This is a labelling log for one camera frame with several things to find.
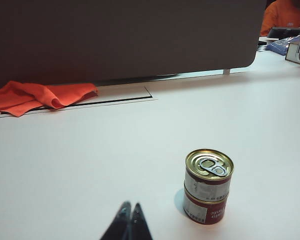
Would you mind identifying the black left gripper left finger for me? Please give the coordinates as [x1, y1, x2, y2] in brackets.
[99, 200, 132, 240]

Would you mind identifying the person in orange shirt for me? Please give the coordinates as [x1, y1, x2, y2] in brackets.
[260, 0, 300, 37]

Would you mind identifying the wide brown desk divider panel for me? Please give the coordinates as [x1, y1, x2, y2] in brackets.
[0, 0, 268, 87]

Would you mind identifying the blue crumpled object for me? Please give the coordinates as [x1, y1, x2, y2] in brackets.
[265, 34, 300, 56]

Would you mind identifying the black tablet device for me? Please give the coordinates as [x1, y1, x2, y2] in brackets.
[267, 26, 300, 40]

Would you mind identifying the red tomato paste can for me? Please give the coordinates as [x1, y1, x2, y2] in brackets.
[183, 148, 235, 202]
[182, 186, 230, 226]

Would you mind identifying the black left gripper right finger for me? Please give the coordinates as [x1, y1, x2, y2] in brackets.
[128, 202, 154, 240]

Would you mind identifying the orange cloth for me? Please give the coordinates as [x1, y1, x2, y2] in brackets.
[0, 80, 99, 118]

